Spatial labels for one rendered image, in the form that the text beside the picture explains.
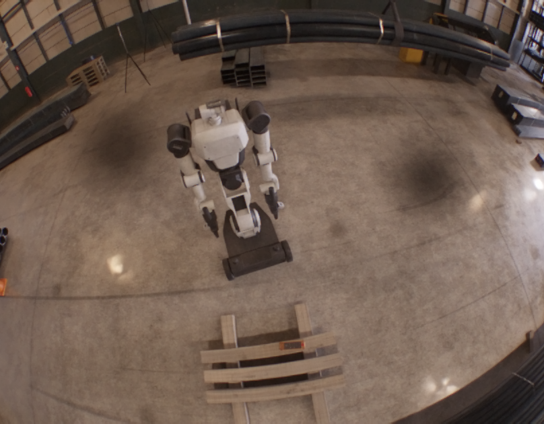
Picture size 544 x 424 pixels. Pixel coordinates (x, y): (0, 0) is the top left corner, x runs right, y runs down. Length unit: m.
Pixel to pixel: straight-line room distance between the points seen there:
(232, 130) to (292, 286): 1.42
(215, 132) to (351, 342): 1.80
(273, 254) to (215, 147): 1.10
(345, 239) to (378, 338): 0.97
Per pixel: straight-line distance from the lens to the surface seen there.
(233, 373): 1.89
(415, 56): 6.83
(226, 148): 1.22
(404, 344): 2.26
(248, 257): 2.02
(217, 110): 1.16
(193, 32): 3.30
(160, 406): 2.39
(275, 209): 1.69
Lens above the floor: 2.04
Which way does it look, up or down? 57 degrees down
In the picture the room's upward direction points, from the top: 7 degrees counter-clockwise
